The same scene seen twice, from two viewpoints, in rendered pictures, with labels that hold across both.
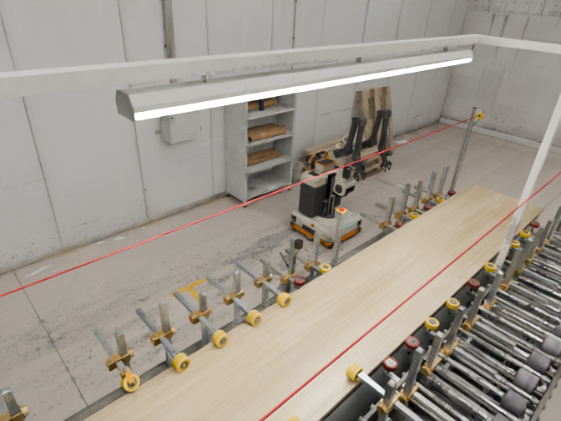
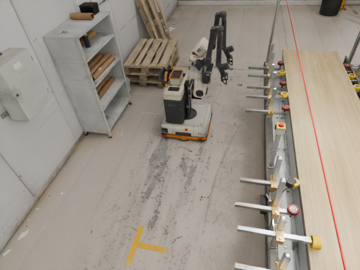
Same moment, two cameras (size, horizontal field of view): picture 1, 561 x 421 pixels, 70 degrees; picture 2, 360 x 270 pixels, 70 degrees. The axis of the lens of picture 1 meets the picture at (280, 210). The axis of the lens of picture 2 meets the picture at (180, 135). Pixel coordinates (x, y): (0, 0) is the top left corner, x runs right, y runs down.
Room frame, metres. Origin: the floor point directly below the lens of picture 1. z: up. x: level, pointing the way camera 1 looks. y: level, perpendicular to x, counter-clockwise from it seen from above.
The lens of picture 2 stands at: (1.72, 0.99, 2.63)
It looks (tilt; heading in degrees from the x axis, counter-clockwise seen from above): 43 degrees down; 331
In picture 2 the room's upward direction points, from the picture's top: 5 degrees counter-clockwise
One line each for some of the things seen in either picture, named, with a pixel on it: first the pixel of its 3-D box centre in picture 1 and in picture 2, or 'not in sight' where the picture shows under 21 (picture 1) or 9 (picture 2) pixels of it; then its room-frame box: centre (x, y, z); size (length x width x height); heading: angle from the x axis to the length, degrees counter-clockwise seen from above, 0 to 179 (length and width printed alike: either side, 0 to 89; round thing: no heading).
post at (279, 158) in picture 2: (315, 257); (274, 176); (2.48, -0.28, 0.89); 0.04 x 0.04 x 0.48; 45
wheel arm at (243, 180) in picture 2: (305, 262); (267, 183); (2.49, -0.22, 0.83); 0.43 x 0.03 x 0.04; 45
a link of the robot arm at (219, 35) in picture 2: (359, 139); (219, 47); (3.80, -0.74, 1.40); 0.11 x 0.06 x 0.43; 134
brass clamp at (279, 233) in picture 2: (263, 280); (279, 232); (2.12, 0.09, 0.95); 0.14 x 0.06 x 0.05; 135
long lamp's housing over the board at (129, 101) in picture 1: (356, 70); not in sight; (2.08, -0.34, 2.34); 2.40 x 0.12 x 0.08; 135
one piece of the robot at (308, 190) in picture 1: (323, 187); (179, 95); (4.34, -0.51, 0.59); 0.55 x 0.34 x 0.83; 135
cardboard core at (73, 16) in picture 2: not in sight; (81, 16); (5.34, 0.26, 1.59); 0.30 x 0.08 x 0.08; 45
